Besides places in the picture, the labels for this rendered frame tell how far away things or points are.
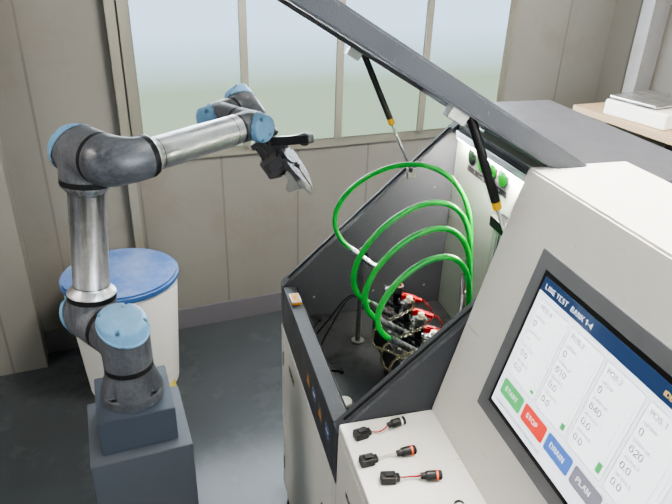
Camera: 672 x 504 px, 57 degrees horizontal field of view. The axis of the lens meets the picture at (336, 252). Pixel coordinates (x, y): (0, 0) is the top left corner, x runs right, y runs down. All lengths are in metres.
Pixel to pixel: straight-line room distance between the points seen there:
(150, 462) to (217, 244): 1.83
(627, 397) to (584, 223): 0.29
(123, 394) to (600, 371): 1.06
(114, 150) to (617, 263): 0.99
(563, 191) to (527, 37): 2.64
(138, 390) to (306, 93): 1.96
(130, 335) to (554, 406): 0.92
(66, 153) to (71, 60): 1.52
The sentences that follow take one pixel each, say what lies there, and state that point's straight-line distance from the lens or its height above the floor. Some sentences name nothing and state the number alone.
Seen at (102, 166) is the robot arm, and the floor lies 1.49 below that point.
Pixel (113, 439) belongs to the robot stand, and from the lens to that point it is 1.63.
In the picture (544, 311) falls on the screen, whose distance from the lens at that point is 1.14.
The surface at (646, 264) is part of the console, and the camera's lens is 1.00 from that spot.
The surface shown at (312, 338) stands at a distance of 1.70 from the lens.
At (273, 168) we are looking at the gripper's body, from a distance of 1.72.
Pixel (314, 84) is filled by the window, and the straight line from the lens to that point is 3.15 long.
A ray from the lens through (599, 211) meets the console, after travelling 1.09.
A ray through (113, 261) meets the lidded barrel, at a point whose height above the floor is 0.59.
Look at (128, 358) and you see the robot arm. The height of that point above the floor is 1.05.
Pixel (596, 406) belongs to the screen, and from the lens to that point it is 1.05.
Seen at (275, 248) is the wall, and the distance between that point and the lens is 3.40.
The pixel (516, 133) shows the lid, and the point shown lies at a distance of 1.18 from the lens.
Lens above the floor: 1.93
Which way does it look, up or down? 27 degrees down
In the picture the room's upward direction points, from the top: 2 degrees clockwise
